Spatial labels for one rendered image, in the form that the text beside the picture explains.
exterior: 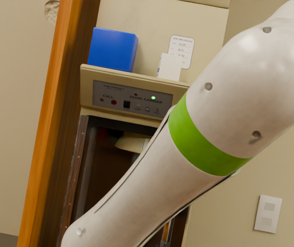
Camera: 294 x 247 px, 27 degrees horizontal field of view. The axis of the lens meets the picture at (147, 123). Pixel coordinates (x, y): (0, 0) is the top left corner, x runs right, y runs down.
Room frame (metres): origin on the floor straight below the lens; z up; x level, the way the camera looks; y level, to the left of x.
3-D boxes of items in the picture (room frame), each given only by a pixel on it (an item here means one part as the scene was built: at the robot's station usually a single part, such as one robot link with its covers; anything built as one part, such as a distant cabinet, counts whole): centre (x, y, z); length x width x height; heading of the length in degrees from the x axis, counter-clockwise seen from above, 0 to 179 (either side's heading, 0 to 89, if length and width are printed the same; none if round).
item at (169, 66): (1.48, -0.03, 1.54); 0.05 x 0.05 x 0.06; 4
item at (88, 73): (1.48, 0.01, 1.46); 0.32 x 0.12 x 0.10; 87
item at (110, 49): (1.49, 0.11, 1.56); 0.10 x 0.10 x 0.09; 87
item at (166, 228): (1.50, -0.09, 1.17); 0.05 x 0.03 x 0.10; 177
